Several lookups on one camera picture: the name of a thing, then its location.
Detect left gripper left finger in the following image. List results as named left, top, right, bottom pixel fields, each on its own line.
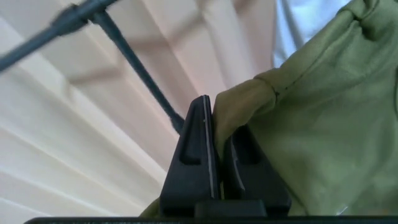
left=159, top=95, right=223, bottom=218

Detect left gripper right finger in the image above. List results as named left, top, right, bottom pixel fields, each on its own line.
left=221, top=124, right=292, bottom=218

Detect green garment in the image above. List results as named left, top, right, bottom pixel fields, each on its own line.
left=139, top=0, right=398, bottom=218

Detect black clothes rack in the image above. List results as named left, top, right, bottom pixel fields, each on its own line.
left=0, top=0, right=186, bottom=135

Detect pale grey shorts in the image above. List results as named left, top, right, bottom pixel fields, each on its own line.
left=272, top=0, right=353, bottom=68

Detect beige curtain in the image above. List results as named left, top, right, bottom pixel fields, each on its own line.
left=0, top=0, right=277, bottom=224

